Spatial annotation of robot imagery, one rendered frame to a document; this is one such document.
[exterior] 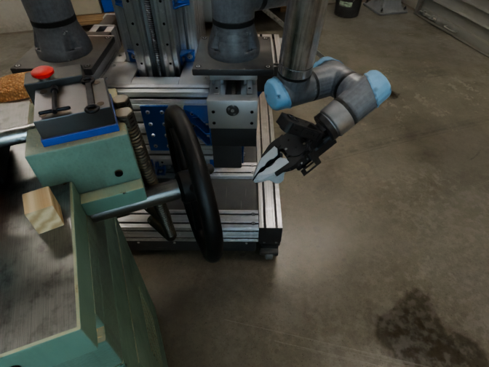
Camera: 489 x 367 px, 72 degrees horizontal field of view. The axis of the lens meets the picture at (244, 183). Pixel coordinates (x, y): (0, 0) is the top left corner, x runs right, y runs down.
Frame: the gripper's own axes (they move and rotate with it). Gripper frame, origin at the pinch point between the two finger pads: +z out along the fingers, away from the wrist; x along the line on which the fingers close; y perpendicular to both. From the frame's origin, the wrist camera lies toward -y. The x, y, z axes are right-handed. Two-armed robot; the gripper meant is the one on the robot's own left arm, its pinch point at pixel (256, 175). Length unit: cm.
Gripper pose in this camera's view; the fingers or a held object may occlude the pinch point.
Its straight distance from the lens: 77.0
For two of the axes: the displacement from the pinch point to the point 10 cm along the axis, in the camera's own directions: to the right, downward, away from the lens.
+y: 4.3, 4.4, 7.9
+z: -7.8, 6.3, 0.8
